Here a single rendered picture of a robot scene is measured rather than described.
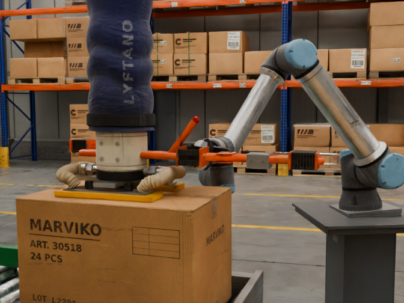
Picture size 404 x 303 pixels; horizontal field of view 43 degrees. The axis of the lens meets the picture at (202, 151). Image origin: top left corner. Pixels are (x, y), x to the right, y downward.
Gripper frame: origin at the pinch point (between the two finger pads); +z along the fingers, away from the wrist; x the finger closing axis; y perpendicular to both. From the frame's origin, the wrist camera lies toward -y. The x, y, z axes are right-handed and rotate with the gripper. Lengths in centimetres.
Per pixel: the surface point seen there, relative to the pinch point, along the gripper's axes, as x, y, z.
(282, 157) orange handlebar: 1.2, -27.4, 2.8
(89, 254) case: -29.5, 27.3, 20.1
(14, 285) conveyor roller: -56, 78, -9
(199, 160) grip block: -0.9, -2.1, 4.4
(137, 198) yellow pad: -12.2, 14.0, 14.9
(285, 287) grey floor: -105, -1, -183
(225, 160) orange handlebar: -0.4, -9.8, 3.1
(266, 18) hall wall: 186, 153, -831
